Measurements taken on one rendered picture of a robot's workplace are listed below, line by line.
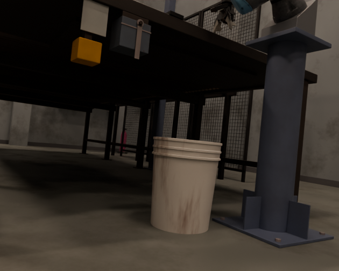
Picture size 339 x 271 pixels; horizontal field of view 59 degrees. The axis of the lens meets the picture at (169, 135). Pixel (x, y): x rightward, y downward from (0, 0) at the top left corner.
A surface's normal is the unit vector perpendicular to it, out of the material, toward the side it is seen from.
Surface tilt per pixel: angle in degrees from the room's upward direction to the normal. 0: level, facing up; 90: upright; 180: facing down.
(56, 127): 90
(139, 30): 90
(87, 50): 90
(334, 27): 90
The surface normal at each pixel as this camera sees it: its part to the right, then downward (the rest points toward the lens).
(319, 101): -0.83, -0.10
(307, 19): 0.54, 0.04
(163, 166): -0.62, -0.03
